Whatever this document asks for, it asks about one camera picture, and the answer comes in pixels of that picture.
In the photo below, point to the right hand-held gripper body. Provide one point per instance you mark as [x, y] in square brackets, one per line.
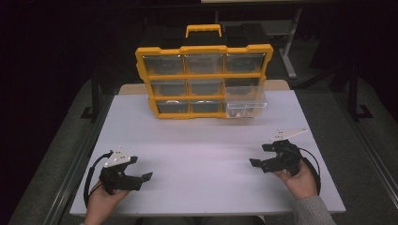
[287, 157]

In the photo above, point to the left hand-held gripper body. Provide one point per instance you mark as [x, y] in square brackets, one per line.
[117, 181]

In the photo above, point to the clear plastic drawer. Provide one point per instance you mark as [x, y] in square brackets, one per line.
[245, 100]

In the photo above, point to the yellow parts organizer case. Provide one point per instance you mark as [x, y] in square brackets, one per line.
[203, 76]

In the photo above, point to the person's right hand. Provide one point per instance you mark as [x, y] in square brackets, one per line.
[302, 184]

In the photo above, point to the person's left hand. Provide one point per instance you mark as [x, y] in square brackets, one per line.
[100, 206]

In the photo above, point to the black metal stand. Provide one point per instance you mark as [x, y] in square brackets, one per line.
[354, 97]
[94, 100]

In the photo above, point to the white desk with metal leg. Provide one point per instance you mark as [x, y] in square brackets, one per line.
[289, 56]

